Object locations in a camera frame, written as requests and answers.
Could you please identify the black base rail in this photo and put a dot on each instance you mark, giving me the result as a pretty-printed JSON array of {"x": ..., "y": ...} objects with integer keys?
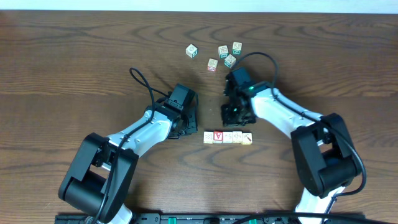
[{"x": 155, "y": 218}]

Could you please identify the wooden block teal letter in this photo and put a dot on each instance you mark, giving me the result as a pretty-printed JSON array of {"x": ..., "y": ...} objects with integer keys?
[{"x": 223, "y": 51}]

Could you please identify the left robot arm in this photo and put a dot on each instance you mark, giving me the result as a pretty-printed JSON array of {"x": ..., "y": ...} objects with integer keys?
[{"x": 98, "y": 179}]

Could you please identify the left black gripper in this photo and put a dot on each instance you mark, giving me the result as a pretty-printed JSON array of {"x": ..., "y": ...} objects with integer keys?
[{"x": 191, "y": 123}]

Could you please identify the yellow-sided wooden block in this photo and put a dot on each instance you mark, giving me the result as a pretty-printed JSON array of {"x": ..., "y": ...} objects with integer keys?
[{"x": 237, "y": 137}]

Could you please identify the wooden block teal side far-left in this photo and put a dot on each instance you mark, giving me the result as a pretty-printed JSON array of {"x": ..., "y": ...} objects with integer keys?
[{"x": 191, "y": 51}]

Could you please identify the plain white wooden block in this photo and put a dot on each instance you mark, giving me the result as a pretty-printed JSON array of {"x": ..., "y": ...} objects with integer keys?
[{"x": 227, "y": 137}]

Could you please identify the yellow-edged wooden block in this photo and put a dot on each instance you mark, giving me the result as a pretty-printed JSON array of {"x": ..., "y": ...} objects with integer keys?
[{"x": 208, "y": 137}]

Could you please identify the wooden block green number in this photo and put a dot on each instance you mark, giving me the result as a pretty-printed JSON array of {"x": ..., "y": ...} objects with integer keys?
[{"x": 237, "y": 48}]

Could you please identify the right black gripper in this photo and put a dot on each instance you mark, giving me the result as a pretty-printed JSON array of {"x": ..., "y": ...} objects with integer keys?
[{"x": 228, "y": 121}]

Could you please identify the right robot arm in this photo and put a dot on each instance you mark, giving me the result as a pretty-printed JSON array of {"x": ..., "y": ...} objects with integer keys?
[{"x": 325, "y": 157}]

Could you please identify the red letter A block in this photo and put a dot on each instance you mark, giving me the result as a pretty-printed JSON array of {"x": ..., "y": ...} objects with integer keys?
[{"x": 217, "y": 136}]

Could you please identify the wooden block brown drawing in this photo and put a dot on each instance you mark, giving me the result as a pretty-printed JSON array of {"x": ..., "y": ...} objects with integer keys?
[{"x": 246, "y": 138}]

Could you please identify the wooden block red number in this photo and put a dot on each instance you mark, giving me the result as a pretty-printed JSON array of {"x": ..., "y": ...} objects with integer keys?
[{"x": 212, "y": 65}]

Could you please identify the wooden block teal front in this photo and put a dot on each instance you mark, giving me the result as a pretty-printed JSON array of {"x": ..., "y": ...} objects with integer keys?
[{"x": 229, "y": 61}]

